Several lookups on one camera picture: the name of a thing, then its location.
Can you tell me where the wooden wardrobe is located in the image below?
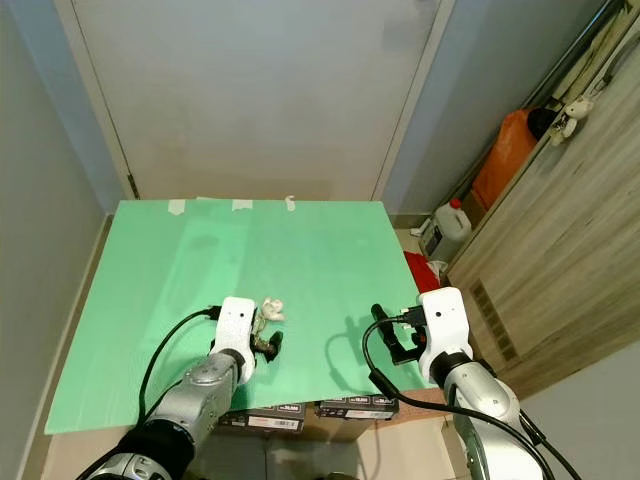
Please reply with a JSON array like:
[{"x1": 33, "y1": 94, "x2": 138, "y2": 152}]
[{"x1": 445, "y1": 10, "x2": 640, "y2": 401}]

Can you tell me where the wardrobe vent grille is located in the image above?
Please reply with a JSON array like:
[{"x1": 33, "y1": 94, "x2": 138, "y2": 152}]
[{"x1": 468, "y1": 278, "x2": 523, "y2": 363}]

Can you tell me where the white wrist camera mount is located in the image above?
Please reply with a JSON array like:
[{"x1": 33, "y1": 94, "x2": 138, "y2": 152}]
[
  {"x1": 417, "y1": 286, "x2": 474, "y2": 386},
  {"x1": 212, "y1": 296, "x2": 259, "y2": 359}
]

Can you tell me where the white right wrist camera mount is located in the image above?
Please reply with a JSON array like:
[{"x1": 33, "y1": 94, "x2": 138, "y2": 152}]
[{"x1": 417, "y1": 286, "x2": 474, "y2": 386}]

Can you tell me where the white plush toy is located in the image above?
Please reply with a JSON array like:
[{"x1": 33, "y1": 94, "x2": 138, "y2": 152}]
[{"x1": 550, "y1": 97, "x2": 593, "y2": 147}]

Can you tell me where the orange bag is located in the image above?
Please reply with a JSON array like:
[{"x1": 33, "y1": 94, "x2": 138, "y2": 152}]
[{"x1": 470, "y1": 108, "x2": 551, "y2": 211}]

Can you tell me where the black labelled box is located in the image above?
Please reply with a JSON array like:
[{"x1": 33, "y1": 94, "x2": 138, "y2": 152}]
[
  {"x1": 222, "y1": 404, "x2": 306, "y2": 433},
  {"x1": 313, "y1": 396, "x2": 401, "y2": 421}
]

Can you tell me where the red cloth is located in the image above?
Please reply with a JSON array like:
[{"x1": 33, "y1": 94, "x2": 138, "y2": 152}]
[{"x1": 403, "y1": 250, "x2": 446, "y2": 296}]

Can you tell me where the black round object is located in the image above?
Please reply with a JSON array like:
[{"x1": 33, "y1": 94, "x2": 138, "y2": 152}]
[{"x1": 525, "y1": 105, "x2": 561, "y2": 141}]

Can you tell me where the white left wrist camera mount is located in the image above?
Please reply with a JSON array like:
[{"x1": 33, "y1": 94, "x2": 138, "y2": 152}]
[{"x1": 212, "y1": 296, "x2": 259, "y2": 359}]

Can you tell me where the white door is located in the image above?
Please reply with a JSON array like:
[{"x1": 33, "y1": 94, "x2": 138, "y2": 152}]
[{"x1": 55, "y1": 0, "x2": 451, "y2": 201}]

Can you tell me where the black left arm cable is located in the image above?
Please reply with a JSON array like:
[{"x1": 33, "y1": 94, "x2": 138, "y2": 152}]
[{"x1": 138, "y1": 306, "x2": 223, "y2": 426}]

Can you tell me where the white plastic jug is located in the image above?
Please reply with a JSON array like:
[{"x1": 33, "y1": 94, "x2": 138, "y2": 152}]
[{"x1": 432, "y1": 196, "x2": 473, "y2": 251}]

